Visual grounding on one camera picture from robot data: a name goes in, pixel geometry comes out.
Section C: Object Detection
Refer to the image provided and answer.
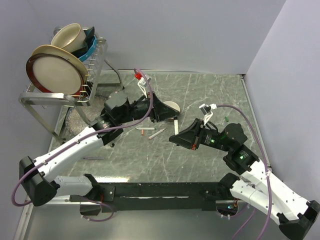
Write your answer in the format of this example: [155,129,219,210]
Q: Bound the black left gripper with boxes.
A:
[117,92,181,125]

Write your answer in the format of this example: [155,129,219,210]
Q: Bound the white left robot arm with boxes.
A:
[18,91,180,207]

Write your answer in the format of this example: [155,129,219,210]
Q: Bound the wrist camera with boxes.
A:
[198,103,217,126]
[134,72,149,97]

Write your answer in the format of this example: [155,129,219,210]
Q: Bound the small cream bowl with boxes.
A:
[164,101,181,122]

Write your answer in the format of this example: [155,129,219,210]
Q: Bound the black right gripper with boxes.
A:
[169,117,232,152]

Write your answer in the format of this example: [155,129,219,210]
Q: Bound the blue dish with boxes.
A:
[73,35,98,62]

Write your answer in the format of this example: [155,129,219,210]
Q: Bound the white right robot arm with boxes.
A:
[169,118,320,240]

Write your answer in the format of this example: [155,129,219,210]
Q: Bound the red rimmed white plate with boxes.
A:
[25,53,83,95]

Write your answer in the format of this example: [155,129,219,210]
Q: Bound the white pen pink end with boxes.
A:
[148,128,166,140]

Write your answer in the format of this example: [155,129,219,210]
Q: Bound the black base bar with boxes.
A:
[69,181,248,213]

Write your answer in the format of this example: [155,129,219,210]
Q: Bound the metal dish rack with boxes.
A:
[18,33,125,145]

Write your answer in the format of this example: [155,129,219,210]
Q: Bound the beige plate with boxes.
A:
[31,44,88,82]

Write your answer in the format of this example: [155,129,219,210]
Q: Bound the white pen green end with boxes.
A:
[135,127,156,131]

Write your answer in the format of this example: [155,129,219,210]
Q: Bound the aluminium rail frame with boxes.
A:
[12,73,301,240]

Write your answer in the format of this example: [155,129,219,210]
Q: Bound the white pen black tip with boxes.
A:
[174,119,179,135]

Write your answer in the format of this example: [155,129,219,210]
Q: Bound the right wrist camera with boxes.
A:
[198,103,217,126]

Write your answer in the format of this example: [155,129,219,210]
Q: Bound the speckled grey plate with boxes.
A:
[65,95,108,135]

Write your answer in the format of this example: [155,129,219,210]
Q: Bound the large beige bowl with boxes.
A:
[50,23,86,53]

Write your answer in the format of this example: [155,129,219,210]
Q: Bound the black dish in rack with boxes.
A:
[73,26,95,56]

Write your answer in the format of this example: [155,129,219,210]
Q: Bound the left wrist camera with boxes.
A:
[134,72,149,97]

